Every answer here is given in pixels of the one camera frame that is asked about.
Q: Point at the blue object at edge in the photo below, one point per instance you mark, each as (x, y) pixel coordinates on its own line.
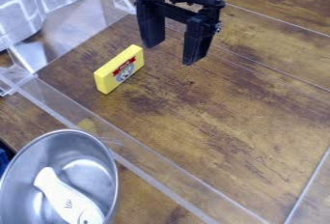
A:
(4, 161)

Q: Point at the clear acrylic barrier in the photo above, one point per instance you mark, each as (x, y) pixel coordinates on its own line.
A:
(221, 142)

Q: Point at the silver metal bowl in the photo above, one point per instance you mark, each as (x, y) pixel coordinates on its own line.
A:
(83, 164)

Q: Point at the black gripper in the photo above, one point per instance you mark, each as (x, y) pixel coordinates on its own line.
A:
(201, 15)

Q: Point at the yellow butter box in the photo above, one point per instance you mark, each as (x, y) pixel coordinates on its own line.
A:
(119, 69)

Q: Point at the white toy fish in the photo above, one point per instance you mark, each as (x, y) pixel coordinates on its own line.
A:
(72, 205)

